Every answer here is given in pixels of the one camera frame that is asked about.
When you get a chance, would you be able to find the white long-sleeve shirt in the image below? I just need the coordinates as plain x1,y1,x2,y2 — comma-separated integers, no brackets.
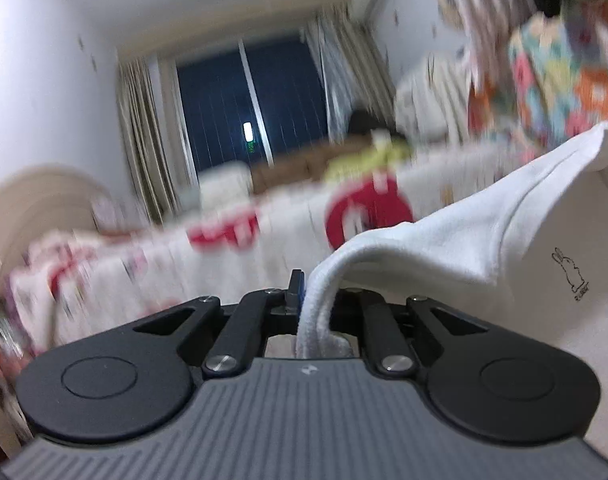
296,120,608,466

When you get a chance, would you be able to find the pink striped cloth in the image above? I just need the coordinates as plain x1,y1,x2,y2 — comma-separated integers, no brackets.
434,0,540,81

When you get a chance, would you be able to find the dark window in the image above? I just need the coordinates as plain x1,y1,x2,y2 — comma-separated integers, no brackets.
176,35,329,171

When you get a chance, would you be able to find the white cushion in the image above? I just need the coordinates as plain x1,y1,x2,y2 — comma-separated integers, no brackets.
199,160,255,211

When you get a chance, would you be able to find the floral patchwork quilt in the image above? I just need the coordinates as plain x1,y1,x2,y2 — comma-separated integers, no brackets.
466,10,608,161

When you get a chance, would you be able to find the yellow green cloth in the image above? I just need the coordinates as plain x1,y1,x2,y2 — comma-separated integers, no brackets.
324,130,415,183

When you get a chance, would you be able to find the white striped bedding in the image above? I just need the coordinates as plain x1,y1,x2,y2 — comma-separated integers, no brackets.
394,50,485,148

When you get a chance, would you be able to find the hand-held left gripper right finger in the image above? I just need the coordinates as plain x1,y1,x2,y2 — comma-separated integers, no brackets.
328,287,491,379

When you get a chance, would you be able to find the red bear print quilt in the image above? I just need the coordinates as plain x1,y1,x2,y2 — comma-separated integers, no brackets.
8,160,505,356

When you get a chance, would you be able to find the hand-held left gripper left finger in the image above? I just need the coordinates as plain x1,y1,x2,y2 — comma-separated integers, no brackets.
132,269,305,379

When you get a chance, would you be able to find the beige bed headboard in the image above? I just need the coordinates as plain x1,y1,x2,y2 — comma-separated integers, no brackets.
0,165,114,271

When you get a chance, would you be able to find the beige striped curtain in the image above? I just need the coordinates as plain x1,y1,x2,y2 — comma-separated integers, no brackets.
116,57,195,226
301,7,399,141

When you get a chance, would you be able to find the brown sofa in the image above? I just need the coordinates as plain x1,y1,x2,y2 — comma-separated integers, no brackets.
249,132,379,196

